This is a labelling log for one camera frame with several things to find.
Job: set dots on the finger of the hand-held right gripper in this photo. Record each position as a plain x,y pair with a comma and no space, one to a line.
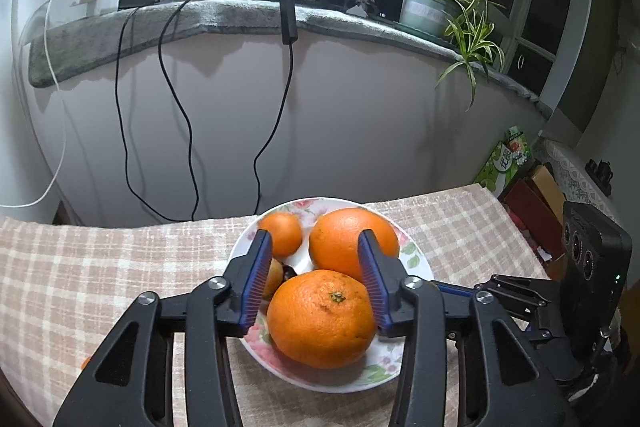
452,291
520,288

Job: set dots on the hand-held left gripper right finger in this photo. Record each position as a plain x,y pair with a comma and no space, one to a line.
375,287

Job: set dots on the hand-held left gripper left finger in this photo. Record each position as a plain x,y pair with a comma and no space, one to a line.
255,287

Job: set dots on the yellow-green round fruit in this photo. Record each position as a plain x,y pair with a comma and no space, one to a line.
274,279

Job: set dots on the dark purple round fruit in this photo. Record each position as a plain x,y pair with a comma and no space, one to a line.
288,272

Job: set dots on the orange with green stem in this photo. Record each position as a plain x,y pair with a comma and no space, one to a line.
310,322

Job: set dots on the white floral plate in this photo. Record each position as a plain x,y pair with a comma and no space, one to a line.
320,379

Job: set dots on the smooth orange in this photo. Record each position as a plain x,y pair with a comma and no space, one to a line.
340,242

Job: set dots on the brown cardboard box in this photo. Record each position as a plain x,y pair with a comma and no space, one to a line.
535,207

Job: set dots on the white lace cloth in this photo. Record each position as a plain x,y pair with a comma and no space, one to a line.
575,187

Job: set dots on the green printed box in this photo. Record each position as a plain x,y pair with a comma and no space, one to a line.
502,167

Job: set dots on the small black object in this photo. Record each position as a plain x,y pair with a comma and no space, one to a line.
600,174

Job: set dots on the beige checked blanket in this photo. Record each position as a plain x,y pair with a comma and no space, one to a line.
75,267

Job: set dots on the striped plant pot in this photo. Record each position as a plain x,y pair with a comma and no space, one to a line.
422,12

